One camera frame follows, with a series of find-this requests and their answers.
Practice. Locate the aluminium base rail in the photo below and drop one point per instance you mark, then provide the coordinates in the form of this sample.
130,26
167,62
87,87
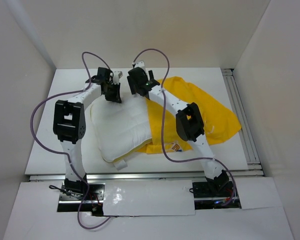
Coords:
238,153

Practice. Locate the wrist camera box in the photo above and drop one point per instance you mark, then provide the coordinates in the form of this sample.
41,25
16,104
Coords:
139,64
116,77

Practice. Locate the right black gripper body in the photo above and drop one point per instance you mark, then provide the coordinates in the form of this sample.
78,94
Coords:
132,85

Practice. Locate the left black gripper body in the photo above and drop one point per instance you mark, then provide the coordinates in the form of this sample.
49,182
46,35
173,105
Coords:
112,90

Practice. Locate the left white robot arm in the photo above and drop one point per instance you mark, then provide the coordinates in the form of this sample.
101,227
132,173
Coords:
69,123

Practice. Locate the white pillow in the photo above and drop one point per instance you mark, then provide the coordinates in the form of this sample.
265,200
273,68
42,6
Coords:
120,128

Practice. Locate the yellow pikachu pillowcase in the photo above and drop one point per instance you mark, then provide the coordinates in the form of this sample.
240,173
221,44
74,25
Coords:
219,123

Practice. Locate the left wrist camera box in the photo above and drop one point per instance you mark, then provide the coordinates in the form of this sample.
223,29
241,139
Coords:
116,77

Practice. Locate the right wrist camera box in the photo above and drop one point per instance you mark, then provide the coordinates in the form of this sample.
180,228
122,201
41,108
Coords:
139,64

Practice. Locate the white cover plate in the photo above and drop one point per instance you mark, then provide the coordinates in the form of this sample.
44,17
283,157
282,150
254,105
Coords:
138,198

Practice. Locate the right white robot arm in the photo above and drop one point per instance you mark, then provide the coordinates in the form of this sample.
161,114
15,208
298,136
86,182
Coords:
189,125

